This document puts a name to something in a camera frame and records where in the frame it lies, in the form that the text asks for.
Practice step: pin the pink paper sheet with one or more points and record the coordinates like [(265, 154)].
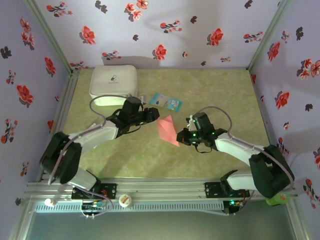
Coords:
[(166, 130)]

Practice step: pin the wide aluminium frame rail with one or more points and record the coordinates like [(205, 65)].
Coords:
[(162, 187)]

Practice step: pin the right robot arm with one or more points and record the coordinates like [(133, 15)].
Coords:
[(270, 172)]

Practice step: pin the green plastic bottle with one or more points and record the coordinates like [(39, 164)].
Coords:
[(280, 200)]

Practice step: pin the aluminium frame post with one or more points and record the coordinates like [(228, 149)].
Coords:
[(267, 37), (50, 37)]

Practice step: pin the white fabric zip case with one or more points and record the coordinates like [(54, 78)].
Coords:
[(112, 80)]

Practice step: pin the white jar red label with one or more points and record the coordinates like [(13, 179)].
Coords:
[(125, 200)]

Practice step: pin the blue wet wipes packet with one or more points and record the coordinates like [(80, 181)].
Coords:
[(166, 102)]

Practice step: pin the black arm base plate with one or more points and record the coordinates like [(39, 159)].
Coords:
[(212, 190), (110, 191)]

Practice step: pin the aluminium frame side rail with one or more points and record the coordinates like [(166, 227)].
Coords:
[(269, 112), (65, 100)]

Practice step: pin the small circuit board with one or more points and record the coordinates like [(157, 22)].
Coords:
[(93, 206), (232, 206)]

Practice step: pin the small white bottle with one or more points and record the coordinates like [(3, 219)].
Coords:
[(50, 202)]

